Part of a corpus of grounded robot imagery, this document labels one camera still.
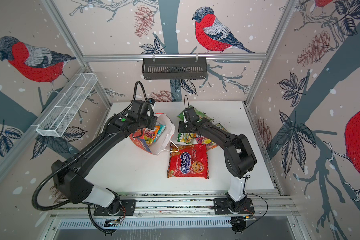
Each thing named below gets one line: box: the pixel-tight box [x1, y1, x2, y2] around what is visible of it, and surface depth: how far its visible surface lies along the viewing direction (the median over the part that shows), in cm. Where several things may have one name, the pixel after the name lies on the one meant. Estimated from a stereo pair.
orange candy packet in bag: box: [143, 125, 166, 147], surface depth 94 cm
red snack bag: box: [167, 143, 209, 180], surface depth 85 cm
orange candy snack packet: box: [195, 136, 218, 151], surface depth 97 cm
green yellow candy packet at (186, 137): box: [177, 132, 199, 145], surface depth 94 cm
